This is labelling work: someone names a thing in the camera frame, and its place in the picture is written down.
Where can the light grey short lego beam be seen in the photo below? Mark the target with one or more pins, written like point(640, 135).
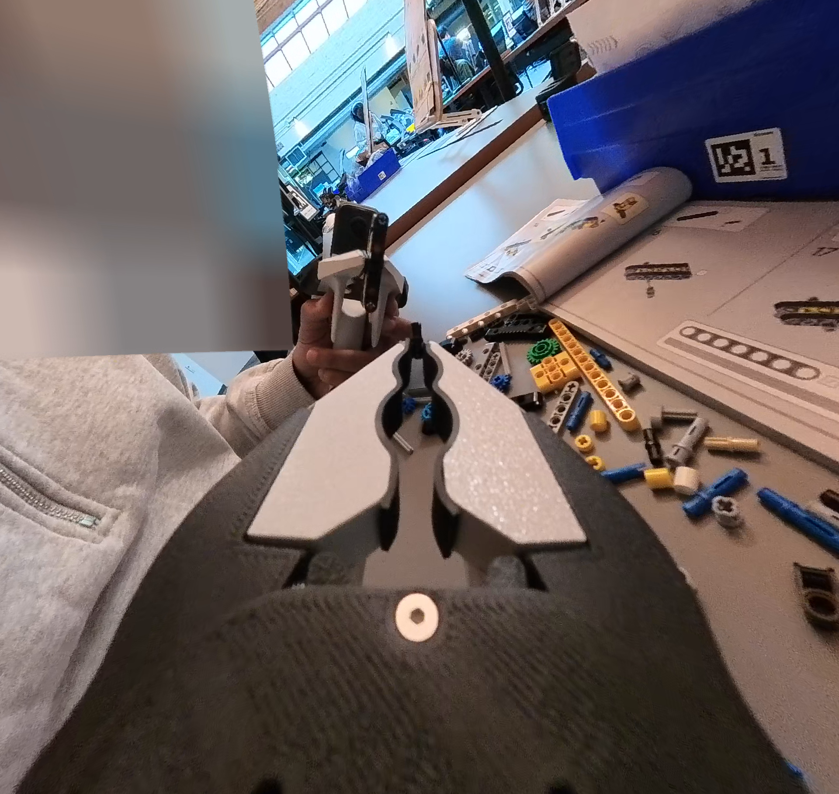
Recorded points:
point(567, 402)

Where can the black teal device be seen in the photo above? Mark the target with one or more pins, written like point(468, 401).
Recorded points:
point(545, 105)

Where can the light grey long lego beam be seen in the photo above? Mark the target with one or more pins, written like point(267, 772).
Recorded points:
point(493, 358)

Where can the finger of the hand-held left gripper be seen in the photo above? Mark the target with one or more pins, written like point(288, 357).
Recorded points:
point(341, 268)
point(393, 283)

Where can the black angled lego connector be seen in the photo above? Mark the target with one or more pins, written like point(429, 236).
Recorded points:
point(816, 594)

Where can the white paper bag arrow print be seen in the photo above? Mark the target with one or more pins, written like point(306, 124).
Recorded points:
point(688, 8)

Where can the long black lego beam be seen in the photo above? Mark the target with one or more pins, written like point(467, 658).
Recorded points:
point(528, 400)

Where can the blue parts bin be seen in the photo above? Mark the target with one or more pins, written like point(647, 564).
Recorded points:
point(380, 168)

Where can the long yellow lego beam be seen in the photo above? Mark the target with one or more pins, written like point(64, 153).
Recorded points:
point(593, 375)

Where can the lego instruction booklet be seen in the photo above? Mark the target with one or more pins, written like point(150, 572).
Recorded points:
point(721, 283)

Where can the black steel column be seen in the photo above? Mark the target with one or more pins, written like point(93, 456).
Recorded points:
point(475, 21)

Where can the blue storage bin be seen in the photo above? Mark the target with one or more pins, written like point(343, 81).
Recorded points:
point(655, 119)

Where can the black device box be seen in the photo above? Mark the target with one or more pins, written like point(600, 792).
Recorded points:
point(565, 61)

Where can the yellow lego frame piece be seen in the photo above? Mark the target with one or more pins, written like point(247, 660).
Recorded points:
point(554, 373)

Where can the blue lego gear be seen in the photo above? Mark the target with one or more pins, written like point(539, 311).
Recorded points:
point(501, 382)

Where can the white long lego beam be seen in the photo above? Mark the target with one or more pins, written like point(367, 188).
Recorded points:
point(485, 319)

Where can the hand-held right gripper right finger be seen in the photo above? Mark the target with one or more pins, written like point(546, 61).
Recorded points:
point(505, 479)

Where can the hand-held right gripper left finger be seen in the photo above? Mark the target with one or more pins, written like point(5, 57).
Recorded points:
point(328, 479)

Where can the wooden display stand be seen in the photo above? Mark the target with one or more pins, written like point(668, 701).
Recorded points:
point(423, 54)

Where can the person's left hand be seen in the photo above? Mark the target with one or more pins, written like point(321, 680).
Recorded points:
point(314, 348)

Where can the green lego gear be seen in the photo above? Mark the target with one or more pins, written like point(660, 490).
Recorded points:
point(544, 350)

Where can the person's left forearm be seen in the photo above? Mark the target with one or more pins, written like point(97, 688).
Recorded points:
point(255, 401)

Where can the scattered small lego pieces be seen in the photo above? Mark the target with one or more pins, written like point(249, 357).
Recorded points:
point(657, 478)

